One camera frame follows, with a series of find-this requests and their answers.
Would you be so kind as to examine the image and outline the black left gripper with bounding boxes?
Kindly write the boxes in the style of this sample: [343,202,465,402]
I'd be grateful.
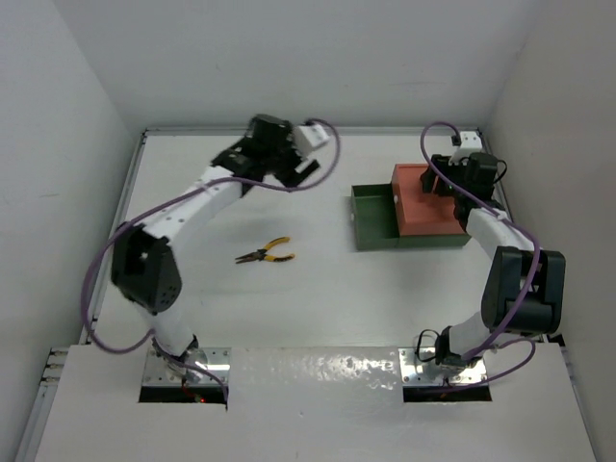
[260,121,315,189]

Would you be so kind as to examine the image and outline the salmon drawer box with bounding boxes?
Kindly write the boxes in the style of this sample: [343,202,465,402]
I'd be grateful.
[391,164,465,237]

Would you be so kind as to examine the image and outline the green pull-out drawer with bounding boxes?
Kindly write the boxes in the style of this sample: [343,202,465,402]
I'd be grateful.
[350,184,399,251]

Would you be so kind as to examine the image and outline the yellow handled cutting pliers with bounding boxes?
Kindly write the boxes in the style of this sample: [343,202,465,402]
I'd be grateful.
[235,236,295,264]

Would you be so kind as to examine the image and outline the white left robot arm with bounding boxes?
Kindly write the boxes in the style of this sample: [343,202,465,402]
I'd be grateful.
[111,115,329,358]

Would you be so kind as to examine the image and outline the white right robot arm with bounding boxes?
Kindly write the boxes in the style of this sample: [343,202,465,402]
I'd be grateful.
[420,152,566,369]

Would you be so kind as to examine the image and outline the green drawer box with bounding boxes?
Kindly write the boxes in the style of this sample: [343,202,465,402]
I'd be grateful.
[398,234,471,249]

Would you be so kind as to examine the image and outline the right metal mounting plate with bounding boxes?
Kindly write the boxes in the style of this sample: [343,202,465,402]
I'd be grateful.
[398,346,488,388]

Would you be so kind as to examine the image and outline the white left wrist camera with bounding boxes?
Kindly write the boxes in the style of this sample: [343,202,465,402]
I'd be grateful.
[293,123,330,157]

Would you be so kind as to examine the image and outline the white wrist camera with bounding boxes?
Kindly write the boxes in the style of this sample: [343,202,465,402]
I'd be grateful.
[293,123,330,157]
[449,131,483,165]

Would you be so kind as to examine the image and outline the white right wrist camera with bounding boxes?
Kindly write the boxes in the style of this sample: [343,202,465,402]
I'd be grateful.
[449,131,483,165]

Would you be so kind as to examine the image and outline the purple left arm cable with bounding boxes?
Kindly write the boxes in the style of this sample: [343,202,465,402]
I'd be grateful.
[80,117,342,400]

